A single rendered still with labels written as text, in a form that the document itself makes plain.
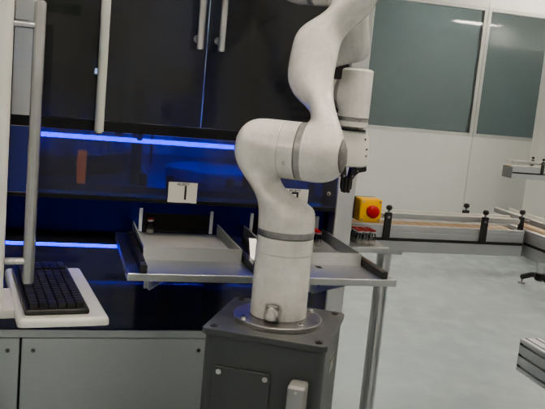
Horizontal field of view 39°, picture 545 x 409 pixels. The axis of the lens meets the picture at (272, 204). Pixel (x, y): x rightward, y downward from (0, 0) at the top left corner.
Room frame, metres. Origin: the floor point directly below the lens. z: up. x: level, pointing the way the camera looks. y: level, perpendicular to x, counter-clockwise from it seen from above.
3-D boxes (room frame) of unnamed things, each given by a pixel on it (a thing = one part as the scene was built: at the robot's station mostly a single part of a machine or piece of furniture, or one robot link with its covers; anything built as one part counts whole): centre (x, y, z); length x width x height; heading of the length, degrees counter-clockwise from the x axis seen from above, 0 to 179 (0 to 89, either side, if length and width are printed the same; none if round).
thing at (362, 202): (2.43, -0.30, 0.99); 0.08 x 0.07 x 0.07; 16
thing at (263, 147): (1.62, 0.00, 1.16); 0.19 x 0.12 x 0.24; 72
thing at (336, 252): (2.25, -0.09, 0.90); 0.34 x 0.26 x 0.04; 16
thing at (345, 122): (2.13, -0.20, 1.27); 0.09 x 0.08 x 0.03; 106
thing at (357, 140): (2.12, -0.20, 1.21); 0.10 x 0.08 x 0.11; 106
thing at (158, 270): (2.13, 0.06, 0.87); 0.70 x 0.48 x 0.02; 106
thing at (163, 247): (2.15, 0.24, 0.90); 0.34 x 0.26 x 0.04; 16
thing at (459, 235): (2.64, -0.54, 0.92); 0.69 x 0.16 x 0.16; 106
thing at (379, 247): (2.47, -0.30, 0.87); 0.14 x 0.13 x 0.02; 16
